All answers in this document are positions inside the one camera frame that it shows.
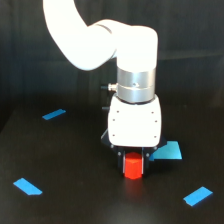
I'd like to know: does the red hexagonal block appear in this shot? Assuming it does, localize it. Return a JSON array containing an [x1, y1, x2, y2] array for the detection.
[[124, 152, 142, 180]]

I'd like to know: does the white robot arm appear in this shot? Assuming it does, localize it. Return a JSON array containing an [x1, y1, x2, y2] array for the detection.
[[43, 0, 162, 179]]

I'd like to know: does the blue tape strip near left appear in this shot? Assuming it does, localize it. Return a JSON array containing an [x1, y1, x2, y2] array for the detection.
[[13, 178, 42, 196]]

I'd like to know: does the blue tape strip near right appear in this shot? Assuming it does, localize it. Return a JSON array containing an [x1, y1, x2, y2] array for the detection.
[[183, 186, 213, 206]]

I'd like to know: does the blue tape strip far left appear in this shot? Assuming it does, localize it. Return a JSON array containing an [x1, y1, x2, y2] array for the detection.
[[42, 109, 66, 120]]

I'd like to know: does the blue tape strip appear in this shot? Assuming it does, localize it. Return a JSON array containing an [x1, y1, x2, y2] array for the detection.
[[13, 178, 42, 196], [42, 109, 66, 120], [183, 186, 213, 206]]

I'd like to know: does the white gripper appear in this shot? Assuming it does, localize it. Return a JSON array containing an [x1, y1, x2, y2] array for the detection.
[[101, 94, 167, 175]]

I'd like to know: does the folded blue paper sheet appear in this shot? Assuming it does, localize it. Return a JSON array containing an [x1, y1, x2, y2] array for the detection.
[[149, 141, 182, 161]]

